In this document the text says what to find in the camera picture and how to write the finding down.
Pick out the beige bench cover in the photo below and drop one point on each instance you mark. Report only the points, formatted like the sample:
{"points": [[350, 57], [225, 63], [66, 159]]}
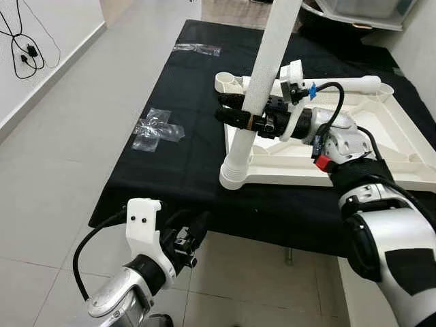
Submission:
{"points": [[231, 10]]}

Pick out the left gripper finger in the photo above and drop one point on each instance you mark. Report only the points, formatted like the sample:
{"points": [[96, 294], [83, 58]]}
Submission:
{"points": [[177, 218], [201, 225]]}

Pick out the clear plastic storage box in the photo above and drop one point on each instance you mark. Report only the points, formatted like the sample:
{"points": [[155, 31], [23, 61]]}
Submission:
{"points": [[368, 8]]}

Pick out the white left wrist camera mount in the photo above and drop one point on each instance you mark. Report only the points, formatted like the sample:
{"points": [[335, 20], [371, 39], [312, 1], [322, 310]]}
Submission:
{"points": [[143, 228]]}

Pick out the yellow rubber band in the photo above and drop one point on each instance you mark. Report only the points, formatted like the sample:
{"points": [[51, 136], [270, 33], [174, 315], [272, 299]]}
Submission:
{"points": [[251, 121]]}

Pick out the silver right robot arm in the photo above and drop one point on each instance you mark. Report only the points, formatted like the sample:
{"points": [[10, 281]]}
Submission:
{"points": [[395, 238]]}

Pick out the black wok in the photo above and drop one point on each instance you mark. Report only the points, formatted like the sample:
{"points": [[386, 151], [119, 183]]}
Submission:
{"points": [[310, 20]]}

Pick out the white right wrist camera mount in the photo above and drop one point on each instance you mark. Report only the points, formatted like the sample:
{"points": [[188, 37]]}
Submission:
{"points": [[294, 71]]}

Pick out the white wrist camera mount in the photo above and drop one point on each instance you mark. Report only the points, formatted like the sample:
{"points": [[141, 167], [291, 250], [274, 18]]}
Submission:
{"points": [[143, 228], [294, 71]]}

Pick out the white plastic table top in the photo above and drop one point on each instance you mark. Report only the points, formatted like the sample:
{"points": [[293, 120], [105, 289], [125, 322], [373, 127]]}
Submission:
{"points": [[286, 167]]}

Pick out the crossed clear tape strips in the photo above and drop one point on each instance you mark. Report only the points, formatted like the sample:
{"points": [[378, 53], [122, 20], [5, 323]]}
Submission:
{"points": [[155, 129]]}

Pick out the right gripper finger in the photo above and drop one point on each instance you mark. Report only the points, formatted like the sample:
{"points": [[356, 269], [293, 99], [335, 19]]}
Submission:
{"points": [[230, 101], [235, 119]]}

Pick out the black table cloth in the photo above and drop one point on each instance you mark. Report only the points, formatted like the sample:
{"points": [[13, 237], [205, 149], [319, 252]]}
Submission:
{"points": [[170, 88]]}

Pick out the black left robot foot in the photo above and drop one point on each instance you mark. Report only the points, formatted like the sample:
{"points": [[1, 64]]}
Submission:
{"points": [[160, 321]]}

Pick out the long clear tape strip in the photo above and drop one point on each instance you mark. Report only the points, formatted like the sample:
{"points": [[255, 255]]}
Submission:
{"points": [[197, 49]]}

